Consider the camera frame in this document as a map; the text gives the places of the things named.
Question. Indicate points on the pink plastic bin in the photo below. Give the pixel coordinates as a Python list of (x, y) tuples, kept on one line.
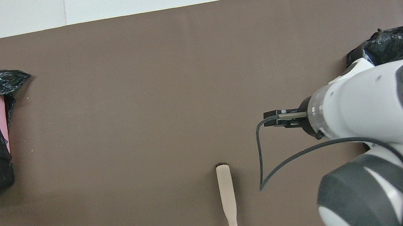
[(2, 119)]

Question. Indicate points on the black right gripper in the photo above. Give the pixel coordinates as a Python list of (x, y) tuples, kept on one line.
[(302, 120)]

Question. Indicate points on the beige hand brush black bristles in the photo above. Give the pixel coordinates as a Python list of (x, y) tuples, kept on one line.
[(227, 195)]

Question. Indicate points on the brown paper table mat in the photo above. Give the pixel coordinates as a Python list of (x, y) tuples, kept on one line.
[(141, 98)]

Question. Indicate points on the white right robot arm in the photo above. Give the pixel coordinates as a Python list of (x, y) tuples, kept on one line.
[(387, 130)]

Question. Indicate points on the left black bag bin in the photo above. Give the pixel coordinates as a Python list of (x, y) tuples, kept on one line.
[(401, 44)]

